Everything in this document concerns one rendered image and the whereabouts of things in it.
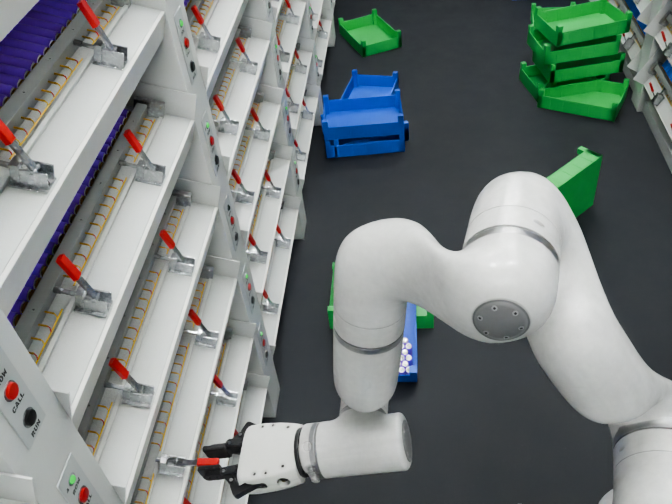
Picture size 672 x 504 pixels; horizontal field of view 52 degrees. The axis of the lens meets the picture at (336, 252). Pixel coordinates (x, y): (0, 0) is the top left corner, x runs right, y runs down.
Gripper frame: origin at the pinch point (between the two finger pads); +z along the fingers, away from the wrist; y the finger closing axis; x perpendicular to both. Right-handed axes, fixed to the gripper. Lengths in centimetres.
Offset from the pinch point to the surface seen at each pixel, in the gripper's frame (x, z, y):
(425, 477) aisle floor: -61, -21, 28
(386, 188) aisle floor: -58, -10, 141
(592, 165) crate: -54, -78, 125
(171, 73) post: 45, -3, 45
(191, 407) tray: -0.6, 7.4, 11.7
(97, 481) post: 26.1, -0.7, -17.6
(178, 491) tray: -1.3, 6.2, -3.8
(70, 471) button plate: 32.7, -2.4, -20.2
